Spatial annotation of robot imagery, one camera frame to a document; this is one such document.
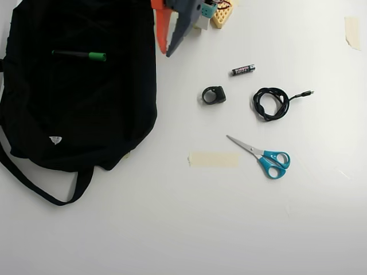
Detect green and black marker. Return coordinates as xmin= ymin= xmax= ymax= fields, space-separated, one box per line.
xmin=51 ymin=49 xmax=107 ymax=62

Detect long beige masking tape strip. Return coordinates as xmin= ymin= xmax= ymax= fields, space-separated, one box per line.
xmin=188 ymin=152 xmax=240 ymax=168

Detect blue-handled scissors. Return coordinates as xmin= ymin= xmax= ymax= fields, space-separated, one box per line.
xmin=226 ymin=134 xmax=291 ymax=180

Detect coiled black USB cable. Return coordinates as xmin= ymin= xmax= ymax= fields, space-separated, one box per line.
xmin=252 ymin=87 xmax=315 ymax=123

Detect white and navy gripper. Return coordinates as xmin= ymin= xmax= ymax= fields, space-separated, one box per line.
xmin=151 ymin=0 xmax=205 ymax=58

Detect torn beige masking tape strip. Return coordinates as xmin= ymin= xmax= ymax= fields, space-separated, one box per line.
xmin=343 ymin=16 xmax=362 ymax=52

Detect black plastic ring clip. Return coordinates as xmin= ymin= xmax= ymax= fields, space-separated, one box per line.
xmin=201 ymin=85 xmax=227 ymax=105

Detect black fabric bag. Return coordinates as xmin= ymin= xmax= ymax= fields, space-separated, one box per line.
xmin=0 ymin=0 xmax=159 ymax=206

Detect black AA battery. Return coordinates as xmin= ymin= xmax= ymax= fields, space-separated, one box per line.
xmin=230 ymin=64 xmax=256 ymax=77

